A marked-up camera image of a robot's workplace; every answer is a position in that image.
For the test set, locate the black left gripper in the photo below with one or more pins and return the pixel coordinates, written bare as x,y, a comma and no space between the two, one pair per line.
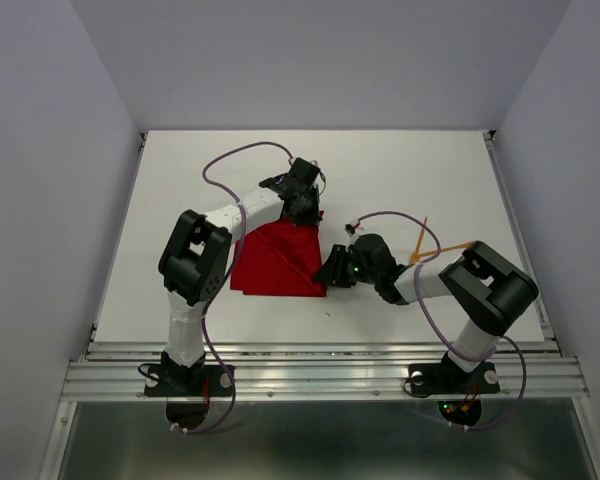
313,218

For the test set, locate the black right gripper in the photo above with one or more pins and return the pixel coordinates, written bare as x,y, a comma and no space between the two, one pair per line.
331,272

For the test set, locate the aluminium rail frame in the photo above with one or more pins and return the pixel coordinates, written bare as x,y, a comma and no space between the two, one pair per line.
319,381

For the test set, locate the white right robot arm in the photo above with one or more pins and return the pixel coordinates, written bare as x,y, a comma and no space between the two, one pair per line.
491,290

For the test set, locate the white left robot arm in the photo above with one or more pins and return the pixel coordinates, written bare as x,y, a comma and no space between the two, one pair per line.
202,249

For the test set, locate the orange plastic knife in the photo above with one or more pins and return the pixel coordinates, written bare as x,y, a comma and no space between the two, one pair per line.
432,253

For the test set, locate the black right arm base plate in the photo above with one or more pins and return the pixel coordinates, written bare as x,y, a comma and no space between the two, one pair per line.
446,378

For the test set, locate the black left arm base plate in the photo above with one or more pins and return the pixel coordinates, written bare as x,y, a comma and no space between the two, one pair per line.
201,381

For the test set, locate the orange plastic fork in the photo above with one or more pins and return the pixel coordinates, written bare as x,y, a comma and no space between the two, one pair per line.
420,240

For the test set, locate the red cloth napkin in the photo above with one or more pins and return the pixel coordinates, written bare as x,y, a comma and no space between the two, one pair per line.
279,259

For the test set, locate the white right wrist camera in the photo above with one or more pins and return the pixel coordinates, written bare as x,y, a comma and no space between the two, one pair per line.
354,229

